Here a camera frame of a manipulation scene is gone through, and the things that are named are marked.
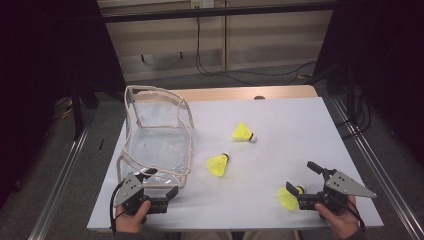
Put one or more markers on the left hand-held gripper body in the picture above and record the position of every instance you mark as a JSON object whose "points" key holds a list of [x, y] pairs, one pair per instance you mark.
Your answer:
{"points": [[131, 193]]}

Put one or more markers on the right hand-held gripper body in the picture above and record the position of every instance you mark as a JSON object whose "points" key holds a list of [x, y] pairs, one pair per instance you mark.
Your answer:
{"points": [[343, 186]]}

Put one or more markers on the yellow shuttlecock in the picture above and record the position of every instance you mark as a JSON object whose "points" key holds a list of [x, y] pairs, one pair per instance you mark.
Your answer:
{"points": [[242, 132], [218, 165], [286, 200]]}

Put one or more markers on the clear bag with beige trim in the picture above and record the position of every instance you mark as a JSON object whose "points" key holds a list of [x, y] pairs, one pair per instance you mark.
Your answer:
{"points": [[160, 146]]}

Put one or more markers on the person's left hand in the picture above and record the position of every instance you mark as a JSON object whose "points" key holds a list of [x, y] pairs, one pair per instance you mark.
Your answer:
{"points": [[131, 221]]}

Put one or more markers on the person's right hand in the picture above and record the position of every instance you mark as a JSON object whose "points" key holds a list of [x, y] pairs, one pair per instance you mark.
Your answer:
{"points": [[345, 223]]}

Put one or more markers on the white table cover board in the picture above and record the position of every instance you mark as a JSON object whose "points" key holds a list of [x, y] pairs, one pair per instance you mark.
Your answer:
{"points": [[240, 200]]}

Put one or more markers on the small black floor item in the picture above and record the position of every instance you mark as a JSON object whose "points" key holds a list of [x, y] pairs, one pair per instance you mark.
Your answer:
{"points": [[101, 144]]}

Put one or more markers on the black metal stand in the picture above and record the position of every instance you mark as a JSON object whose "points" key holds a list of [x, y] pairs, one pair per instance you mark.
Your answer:
{"points": [[350, 96], [77, 113]]}

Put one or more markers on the small dark table knob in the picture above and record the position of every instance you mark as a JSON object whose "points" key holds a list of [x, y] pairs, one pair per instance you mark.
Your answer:
{"points": [[259, 97]]}

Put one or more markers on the dark curtain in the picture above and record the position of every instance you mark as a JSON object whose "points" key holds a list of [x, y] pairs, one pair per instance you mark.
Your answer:
{"points": [[393, 66], [33, 66]]}

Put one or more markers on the black horizontal bar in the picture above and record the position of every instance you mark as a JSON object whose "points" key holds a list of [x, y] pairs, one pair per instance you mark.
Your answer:
{"points": [[216, 12]]}

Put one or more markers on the white power outlet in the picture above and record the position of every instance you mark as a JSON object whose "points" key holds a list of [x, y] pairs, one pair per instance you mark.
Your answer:
{"points": [[201, 3]]}

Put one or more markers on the aluminium floor rail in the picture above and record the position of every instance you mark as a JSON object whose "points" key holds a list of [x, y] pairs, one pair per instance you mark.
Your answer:
{"points": [[376, 166], [59, 186]]}

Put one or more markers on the black wall hook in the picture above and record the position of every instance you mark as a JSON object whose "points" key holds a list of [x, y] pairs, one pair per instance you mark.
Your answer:
{"points": [[142, 58]]}

